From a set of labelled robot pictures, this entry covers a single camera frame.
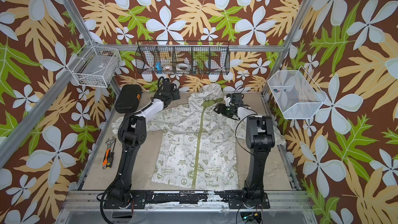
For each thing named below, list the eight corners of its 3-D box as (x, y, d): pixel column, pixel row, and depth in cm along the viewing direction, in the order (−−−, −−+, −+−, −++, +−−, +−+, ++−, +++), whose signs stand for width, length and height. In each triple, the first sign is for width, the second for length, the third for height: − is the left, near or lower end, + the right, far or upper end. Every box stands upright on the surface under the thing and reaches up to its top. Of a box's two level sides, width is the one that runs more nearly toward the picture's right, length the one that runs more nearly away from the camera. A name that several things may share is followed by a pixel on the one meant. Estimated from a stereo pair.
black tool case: (115, 114, 110) (111, 108, 105) (125, 90, 125) (122, 84, 120) (136, 114, 110) (133, 108, 105) (143, 90, 125) (141, 84, 120)
